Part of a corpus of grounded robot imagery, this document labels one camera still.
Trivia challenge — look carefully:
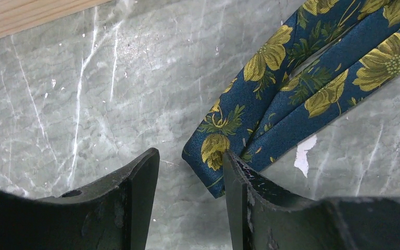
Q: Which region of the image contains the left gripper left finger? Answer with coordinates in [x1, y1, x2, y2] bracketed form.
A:
[0, 148, 160, 249]

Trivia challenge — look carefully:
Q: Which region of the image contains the wooden compartment tray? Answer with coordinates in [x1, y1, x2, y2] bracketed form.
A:
[0, 0, 108, 38]

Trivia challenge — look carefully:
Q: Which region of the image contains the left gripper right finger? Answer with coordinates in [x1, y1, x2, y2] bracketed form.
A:
[223, 151, 400, 250]

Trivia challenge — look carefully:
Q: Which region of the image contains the blue yellow floral tie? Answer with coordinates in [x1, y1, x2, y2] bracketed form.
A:
[182, 1, 400, 198]

